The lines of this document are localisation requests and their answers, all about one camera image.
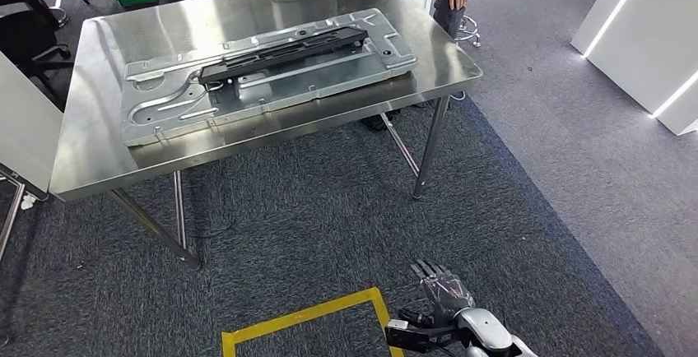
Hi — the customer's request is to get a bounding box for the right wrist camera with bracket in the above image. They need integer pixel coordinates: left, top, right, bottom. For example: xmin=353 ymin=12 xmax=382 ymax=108
xmin=384 ymin=310 xmax=464 ymax=355

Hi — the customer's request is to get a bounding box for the stainless steel workbench table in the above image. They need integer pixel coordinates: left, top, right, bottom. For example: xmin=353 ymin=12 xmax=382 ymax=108
xmin=48 ymin=0 xmax=484 ymax=271

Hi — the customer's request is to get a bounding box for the chrome stool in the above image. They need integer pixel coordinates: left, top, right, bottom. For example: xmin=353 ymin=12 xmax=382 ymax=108
xmin=455 ymin=13 xmax=482 ymax=49

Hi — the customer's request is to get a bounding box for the yellow floor tape square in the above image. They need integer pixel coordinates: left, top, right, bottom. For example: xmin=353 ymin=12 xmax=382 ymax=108
xmin=221 ymin=287 xmax=406 ymax=357

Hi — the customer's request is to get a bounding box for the grey stamped metal panel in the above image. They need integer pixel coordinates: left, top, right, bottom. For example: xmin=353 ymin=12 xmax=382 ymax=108
xmin=120 ymin=8 xmax=418 ymax=149

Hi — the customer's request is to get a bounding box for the black office chair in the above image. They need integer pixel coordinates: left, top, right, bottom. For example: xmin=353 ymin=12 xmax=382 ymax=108
xmin=0 ymin=0 xmax=75 ymax=110

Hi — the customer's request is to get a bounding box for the white lit display pedestal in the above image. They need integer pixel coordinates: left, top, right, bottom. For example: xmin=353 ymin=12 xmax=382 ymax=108
xmin=570 ymin=0 xmax=698 ymax=116

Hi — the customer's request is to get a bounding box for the black plastic plate frame part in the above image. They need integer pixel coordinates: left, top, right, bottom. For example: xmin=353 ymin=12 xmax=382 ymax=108
xmin=197 ymin=26 xmax=370 ymax=86

